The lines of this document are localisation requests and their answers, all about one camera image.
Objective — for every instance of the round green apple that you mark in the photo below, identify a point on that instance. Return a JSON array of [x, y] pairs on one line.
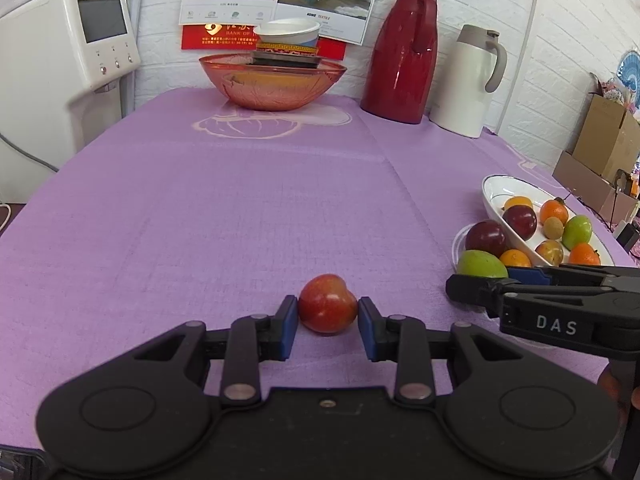
[[577, 231]]

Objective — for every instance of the white wall conduit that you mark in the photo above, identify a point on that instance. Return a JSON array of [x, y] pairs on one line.
[[522, 35]]

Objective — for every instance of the red thermos jug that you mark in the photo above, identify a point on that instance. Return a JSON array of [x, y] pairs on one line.
[[400, 75]]

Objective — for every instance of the large dark red plum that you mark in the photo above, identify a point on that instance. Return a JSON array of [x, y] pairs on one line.
[[487, 238]]

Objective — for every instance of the yellow orange citrus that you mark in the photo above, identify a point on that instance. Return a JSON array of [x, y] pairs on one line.
[[518, 202]]

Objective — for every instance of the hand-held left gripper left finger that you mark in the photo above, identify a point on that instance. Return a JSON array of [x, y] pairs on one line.
[[289, 327]]

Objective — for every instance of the small dark red plum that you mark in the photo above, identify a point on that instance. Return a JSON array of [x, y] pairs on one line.
[[520, 222]]

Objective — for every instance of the orange with stem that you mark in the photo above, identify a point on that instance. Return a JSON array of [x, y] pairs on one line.
[[552, 211]]

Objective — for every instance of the red glass bowl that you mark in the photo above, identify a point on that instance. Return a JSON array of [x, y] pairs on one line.
[[275, 90]]

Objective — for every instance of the white bowl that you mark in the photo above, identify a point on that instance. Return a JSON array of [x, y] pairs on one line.
[[287, 32]]

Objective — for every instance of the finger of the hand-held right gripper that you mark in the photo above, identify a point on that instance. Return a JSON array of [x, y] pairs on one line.
[[470, 287], [525, 275]]

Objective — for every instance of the green mango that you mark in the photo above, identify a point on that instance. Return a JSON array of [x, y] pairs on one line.
[[480, 264]]

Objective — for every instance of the patterned bowl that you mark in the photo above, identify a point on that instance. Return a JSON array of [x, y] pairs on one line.
[[287, 50]]

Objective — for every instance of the low cardboard box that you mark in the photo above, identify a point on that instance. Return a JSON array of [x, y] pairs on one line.
[[580, 180]]

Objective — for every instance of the dark bowl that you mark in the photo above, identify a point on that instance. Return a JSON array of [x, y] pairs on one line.
[[285, 61]]

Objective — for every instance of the red yellow apple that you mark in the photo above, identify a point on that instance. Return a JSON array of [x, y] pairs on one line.
[[549, 251]]

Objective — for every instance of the small orange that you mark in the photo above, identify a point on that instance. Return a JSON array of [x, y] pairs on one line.
[[515, 259]]

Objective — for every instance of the white plate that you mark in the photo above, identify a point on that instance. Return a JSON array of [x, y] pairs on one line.
[[495, 195]]

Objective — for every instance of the bedding wall poster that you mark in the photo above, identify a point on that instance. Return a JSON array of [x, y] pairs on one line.
[[325, 5]]

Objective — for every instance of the black charger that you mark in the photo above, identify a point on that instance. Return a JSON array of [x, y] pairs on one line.
[[627, 235]]

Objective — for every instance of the large orange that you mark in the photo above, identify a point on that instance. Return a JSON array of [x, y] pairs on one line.
[[584, 256]]

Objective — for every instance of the white machine with screen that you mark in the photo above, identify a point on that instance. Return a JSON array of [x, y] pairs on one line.
[[40, 85]]

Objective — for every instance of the white thermos jug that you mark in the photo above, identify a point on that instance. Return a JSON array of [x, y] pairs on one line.
[[460, 90]]

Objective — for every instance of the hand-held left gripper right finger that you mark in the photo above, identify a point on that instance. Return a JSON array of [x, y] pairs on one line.
[[367, 330]]

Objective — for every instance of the red wall poster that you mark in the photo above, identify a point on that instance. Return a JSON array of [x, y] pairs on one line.
[[215, 35]]

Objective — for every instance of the small tan longan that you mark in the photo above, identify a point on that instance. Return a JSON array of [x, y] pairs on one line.
[[552, 228]]

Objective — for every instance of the blue patterned fan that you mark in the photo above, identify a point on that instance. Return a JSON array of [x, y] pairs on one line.
[[630, 70]]

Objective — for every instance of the purple tablecloth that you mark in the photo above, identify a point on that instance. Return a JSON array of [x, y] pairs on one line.
[[200, 210]]

